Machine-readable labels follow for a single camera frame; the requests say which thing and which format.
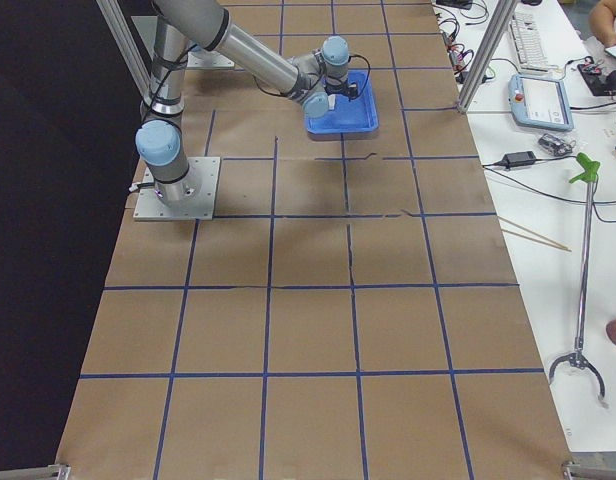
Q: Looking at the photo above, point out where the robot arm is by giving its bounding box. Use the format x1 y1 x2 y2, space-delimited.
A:
135 1 359 206

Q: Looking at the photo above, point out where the reacher grabber tool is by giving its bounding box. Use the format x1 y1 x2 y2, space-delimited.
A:
548 152 607 408

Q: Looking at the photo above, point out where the teach pendant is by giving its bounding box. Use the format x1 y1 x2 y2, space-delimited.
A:
508 74 574 132

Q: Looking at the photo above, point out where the brown paper table cover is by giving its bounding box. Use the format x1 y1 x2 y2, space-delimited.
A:
57 1 568 479

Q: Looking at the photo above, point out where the blue plastic tray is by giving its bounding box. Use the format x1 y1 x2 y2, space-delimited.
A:
304 70 379 135

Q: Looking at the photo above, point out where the aluminium frame post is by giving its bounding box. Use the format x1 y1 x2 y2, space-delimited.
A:
457 0 518 113
96 0 150 104

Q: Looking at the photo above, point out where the white keyboard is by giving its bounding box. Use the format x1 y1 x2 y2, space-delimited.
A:
508 12 550 75

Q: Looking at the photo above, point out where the black power brick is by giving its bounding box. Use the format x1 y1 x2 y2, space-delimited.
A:
502 151 537 170

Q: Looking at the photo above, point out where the wooden chopstick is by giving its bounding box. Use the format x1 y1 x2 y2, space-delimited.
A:
498 216 562 244
502 229 572 252

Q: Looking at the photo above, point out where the person hand holding phone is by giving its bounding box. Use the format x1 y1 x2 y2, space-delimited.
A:
589 0 616 47

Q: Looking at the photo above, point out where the left aluminium frame post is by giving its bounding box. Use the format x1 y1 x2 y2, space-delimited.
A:
96 0 150 104

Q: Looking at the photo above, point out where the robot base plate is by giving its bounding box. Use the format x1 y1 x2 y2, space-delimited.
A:
133 157 221 221

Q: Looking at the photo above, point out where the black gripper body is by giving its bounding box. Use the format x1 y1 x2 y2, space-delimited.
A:
325 81 360 100

